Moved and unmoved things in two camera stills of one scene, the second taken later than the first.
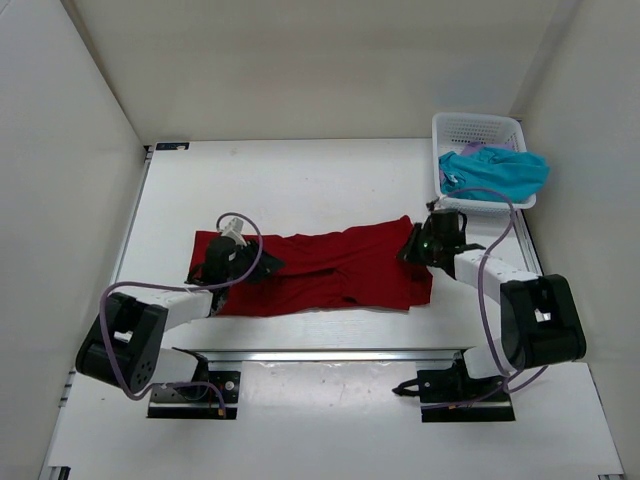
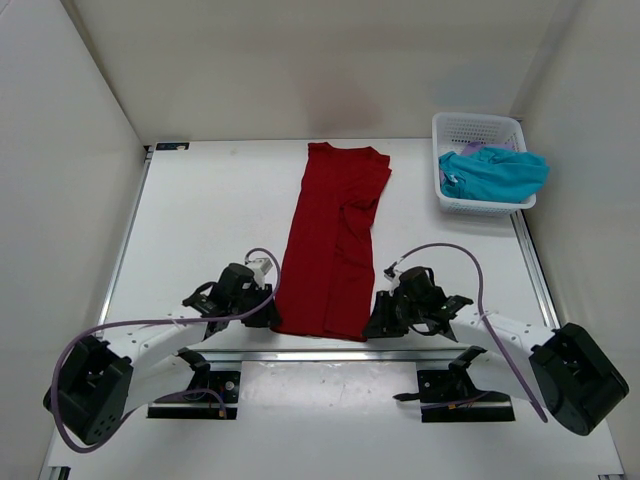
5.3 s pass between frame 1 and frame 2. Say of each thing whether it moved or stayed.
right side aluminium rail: stayed
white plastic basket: stayed
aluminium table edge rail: stayed
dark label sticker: stayed
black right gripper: moved
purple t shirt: stayed
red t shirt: moved
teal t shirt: stayed
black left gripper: moved
